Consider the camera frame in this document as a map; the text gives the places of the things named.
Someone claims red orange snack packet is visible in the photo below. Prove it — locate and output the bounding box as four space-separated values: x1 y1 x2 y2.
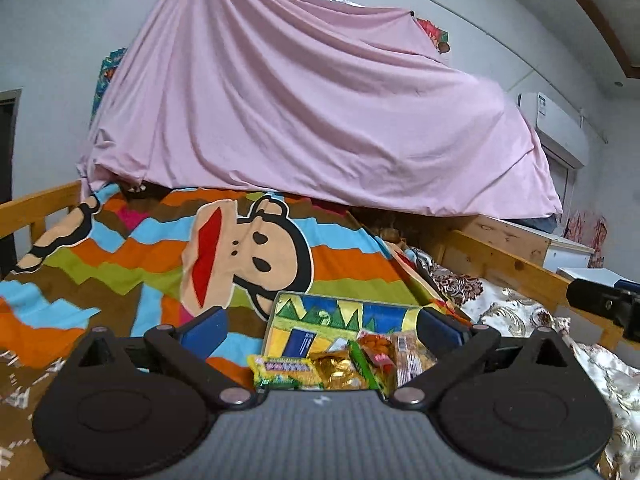
357 332 396 361

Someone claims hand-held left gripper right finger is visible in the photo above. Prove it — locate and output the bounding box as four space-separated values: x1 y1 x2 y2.
389 309 584 409

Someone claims pink bed sheet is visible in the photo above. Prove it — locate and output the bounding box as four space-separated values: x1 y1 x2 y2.
77 0 563 221

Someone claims grey door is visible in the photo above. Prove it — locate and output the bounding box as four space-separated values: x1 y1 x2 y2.
537 132 576 233

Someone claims teal wall poster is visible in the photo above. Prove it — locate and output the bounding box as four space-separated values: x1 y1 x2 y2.
90 47 128 126

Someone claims white panel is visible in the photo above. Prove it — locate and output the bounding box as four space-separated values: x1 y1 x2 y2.
556 266 623 288

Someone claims white cabinet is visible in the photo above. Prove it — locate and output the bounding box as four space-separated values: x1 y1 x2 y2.
542 237 596 273

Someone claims red flower decoration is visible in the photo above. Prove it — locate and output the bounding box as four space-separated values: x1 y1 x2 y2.
416 17 451 53

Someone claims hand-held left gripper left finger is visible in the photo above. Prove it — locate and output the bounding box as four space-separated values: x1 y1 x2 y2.
65 306 256 409

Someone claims striped monkey print blanket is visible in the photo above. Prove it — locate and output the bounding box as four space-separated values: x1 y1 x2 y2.
0 182 451 391

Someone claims pink floral curtain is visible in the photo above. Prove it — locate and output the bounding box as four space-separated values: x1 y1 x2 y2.
564 209 609 268

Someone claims wooden bed rail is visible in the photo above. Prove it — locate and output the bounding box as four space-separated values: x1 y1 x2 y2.
0 182 626 351

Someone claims gold foil snack packet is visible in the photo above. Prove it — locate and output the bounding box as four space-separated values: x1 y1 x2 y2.
310 350 363 390

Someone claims white air conditioner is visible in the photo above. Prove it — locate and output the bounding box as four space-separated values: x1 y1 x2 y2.
517 91 591 167

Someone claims blue nut snack packet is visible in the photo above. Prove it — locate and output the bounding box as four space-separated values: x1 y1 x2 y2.
284 329 315 359

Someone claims metal tray with colourful print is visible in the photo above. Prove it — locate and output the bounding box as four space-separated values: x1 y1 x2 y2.
262 291 441 391

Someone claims clear rice cracker packet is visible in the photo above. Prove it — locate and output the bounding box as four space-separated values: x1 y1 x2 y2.
392 331 437 391

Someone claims yellow snack box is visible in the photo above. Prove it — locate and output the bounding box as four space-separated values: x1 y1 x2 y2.
248 354 317 390

